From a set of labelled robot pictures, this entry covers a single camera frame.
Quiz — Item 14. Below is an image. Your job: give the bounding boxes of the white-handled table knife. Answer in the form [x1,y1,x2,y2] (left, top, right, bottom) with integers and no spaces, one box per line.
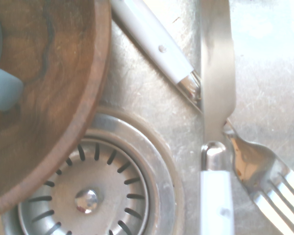
[200,0,237,235]

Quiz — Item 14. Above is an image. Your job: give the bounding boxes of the metal sink drain strainer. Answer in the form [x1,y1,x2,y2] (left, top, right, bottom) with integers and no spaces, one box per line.
[1,107,186,235]

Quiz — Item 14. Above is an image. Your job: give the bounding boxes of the stainless steel double sink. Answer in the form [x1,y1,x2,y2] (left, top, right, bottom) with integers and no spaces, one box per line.
[0,0,294,235]

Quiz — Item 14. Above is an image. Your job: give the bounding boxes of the brown wooden bowl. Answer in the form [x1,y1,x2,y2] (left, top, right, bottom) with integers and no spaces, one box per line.
[0,0,113,220]

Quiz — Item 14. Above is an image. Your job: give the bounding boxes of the grey-blue ceramic mug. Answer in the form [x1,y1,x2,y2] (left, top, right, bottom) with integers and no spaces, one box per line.
[0,0,25,112]

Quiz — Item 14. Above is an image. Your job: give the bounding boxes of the white-handled metal fork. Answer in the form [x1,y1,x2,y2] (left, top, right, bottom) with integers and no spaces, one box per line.
[111,0,294,235]

